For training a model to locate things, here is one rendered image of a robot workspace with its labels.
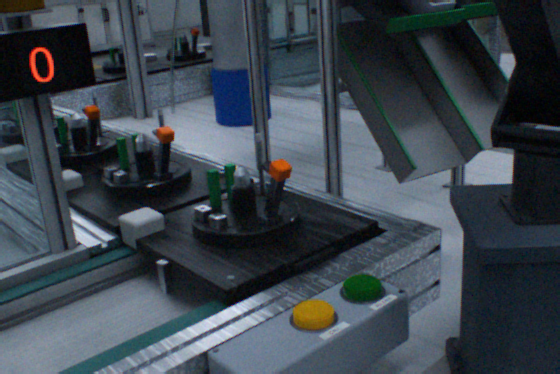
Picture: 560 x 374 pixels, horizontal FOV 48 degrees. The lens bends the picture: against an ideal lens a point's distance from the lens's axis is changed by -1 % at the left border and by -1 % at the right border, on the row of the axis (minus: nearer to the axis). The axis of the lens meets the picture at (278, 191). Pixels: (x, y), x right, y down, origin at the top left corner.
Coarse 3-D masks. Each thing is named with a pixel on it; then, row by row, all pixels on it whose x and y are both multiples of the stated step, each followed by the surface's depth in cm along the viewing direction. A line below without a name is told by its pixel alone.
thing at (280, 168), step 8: (280, 160) 74; (264, 168) 75; (272, 168) 73; (280, 168) 72; (288, 168) 73; (272, 176) 74; (280, 176) 73; (288, 176) 74; (272, 184) 74; (280, 184) 74; (272, 192) 75; (280, 192) 75; (272, 200) 75; (280, 200) 76; (272, 208) 76
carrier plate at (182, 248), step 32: (288, 192) 93; (320, 224) 81; (352, 224) 80; (160, 256) 77; (192, 256) 75; (224, 256) 74; (256, 256) 74; (288, 256) 73; (224, 288) 67; (256, 288) 70
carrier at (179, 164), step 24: (120, 144) 101; (144, 144) 98; (120, 168) 103; (144, 168) 99; (192, 168) 106; (216, 168) 105; (72, 192) 99; (96, 192) 99; (120, 192) 95; (144, 192) 94; (168, 192) 96; (192, 192) 95; (96, 216) 90
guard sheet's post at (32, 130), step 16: (32, 96) 75; (32, 112) 75; (48, 112) 76; (32, 128) 75; (48, 128) 76; (32, 144) 76; (48, 144) 77; (32, 160) 77; (48, 160) 78; (48, 176) 78; (48, 192) 78; (64, 192) 80; (48, 208) 79; (64, 208) 80; (48, 224) 79; (64, 224) 80; (64, 240) 82
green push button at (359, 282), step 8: (352, 280) 67; (360, 280) 66; (368, 280) 66; (376, 280) 66; (344, 288) 66; (352, 288) 65; (360, 288) 65; (368, 288) 65; (376, 288) 65; (352, 296) 65; (360, 296) 64; (368, 296) 64; (376, 296) 65
